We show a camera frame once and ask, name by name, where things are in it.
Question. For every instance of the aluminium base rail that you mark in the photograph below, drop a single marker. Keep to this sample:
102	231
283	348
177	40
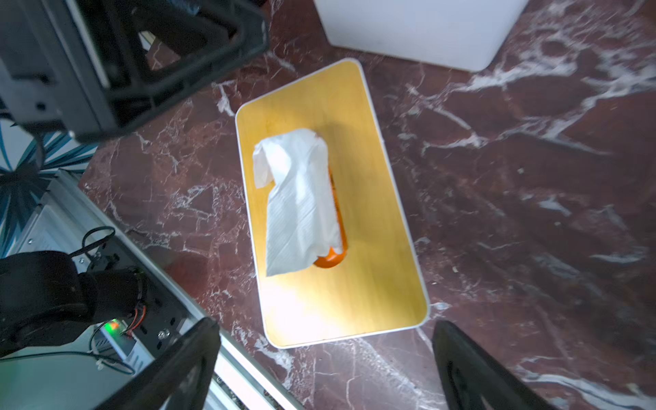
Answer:
238	379

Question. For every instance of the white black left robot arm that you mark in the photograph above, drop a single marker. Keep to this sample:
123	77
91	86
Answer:
44	300

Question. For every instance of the white plastic tissue box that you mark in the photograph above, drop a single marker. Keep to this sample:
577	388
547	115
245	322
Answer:
464	35

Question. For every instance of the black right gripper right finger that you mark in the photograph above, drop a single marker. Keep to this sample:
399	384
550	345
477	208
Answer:
473	379

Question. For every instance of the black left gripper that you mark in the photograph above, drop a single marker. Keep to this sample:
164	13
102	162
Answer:
52	79

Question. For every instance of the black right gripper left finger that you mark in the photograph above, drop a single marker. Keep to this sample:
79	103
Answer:
179	379

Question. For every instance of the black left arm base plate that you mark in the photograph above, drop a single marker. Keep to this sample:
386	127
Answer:
148	302

